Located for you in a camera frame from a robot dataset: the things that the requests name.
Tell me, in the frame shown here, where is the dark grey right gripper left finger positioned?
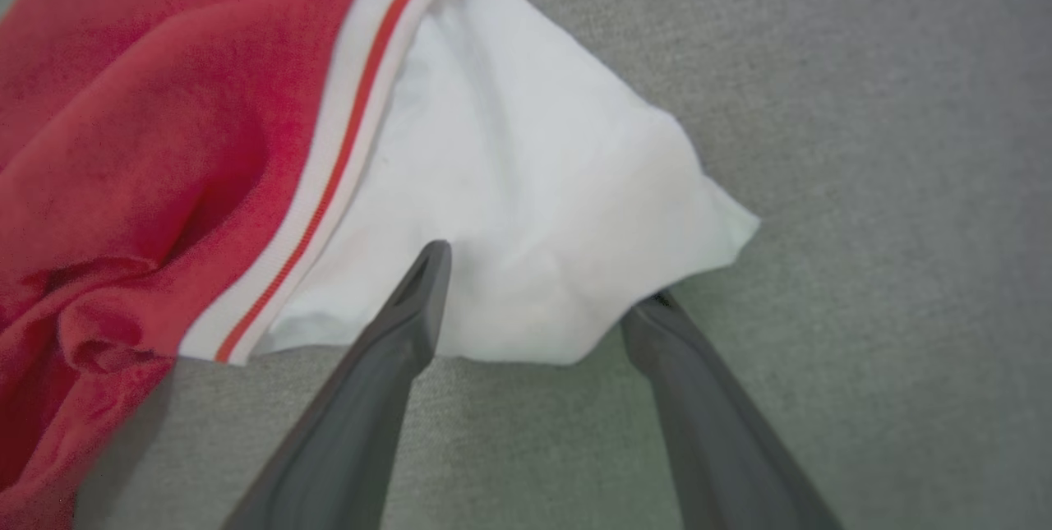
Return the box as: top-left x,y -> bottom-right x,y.
222,240 -> 453,530

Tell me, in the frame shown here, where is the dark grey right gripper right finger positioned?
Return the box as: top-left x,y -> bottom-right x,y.
621,292 -> 843,530

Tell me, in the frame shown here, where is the red and white polo shirt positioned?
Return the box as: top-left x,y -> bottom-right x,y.
0,0 -> 761,530

